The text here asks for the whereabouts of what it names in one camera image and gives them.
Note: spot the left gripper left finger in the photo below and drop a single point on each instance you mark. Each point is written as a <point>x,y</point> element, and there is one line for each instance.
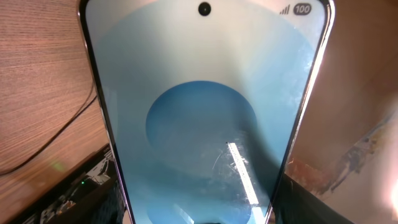
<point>90,193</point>

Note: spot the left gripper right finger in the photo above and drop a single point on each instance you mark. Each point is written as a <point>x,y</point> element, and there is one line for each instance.
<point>293,204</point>

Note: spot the turquoise screen smartphone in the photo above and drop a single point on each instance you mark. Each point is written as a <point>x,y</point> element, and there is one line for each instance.
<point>202,100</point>

